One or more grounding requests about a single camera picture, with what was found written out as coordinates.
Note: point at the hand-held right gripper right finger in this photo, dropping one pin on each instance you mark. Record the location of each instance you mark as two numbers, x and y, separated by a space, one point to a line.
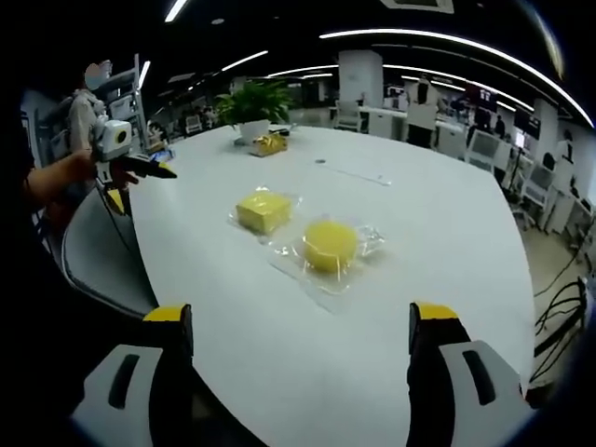
465 410

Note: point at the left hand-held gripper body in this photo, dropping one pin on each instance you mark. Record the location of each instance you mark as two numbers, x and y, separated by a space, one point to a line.
114 137

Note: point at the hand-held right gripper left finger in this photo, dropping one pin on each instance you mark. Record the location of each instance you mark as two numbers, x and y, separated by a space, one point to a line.
135 400

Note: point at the square yellow silicone block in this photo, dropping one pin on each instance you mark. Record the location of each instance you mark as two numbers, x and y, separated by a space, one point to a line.
263 212

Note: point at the round yellow silicone block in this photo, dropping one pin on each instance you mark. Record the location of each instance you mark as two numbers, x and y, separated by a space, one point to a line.
329 246

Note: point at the person's left hand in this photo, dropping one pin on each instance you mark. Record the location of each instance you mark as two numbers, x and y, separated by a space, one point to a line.
86 168

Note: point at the metal shelf rack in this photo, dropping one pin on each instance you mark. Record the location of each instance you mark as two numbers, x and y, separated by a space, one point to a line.
128 100

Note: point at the grey chair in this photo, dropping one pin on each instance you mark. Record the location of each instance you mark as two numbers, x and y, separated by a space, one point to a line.
100 261

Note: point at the green potted plant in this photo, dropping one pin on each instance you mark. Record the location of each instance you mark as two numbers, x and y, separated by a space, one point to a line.
253 109

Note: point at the golden gift box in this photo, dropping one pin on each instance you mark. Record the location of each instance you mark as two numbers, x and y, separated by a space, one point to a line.
269 144

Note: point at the square yellow cake in wrapper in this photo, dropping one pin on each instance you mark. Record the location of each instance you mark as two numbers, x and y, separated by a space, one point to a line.
288 205

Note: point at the round yellow cake in wrapper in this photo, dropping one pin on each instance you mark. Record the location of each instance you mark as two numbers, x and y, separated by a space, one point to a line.
368 242

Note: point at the white office chair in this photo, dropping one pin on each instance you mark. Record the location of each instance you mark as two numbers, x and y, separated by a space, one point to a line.
537 181
347 114
482 150

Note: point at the clear plastic strip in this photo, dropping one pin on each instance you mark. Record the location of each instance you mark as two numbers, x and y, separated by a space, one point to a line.
361 175

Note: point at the long ceiling light strip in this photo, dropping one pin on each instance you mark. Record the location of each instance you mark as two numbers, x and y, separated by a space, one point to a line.
447 42

